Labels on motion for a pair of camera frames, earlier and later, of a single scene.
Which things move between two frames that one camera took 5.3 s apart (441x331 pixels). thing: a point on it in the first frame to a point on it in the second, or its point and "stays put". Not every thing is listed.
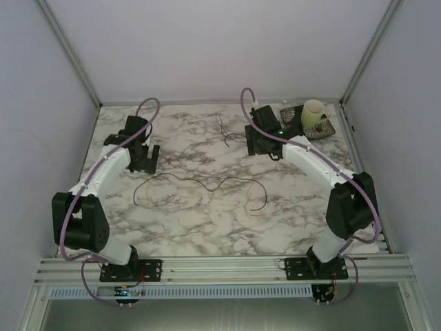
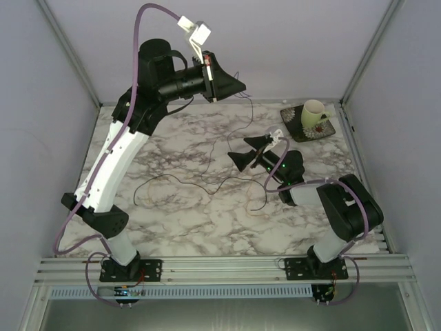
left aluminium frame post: (70, 52) stays put
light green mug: (313, 113) stays put
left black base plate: (138, 270) stays put
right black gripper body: (255, 141) to (267, 159)
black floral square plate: (293, 114) stays put
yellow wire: (204, 185) to (247, 196)
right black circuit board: (322, 292) stays put
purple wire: (233, 136) to (252, 116)
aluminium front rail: (365, 270) stays put
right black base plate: (313, 268) stays put
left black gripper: (147, 165) to (218, 83)
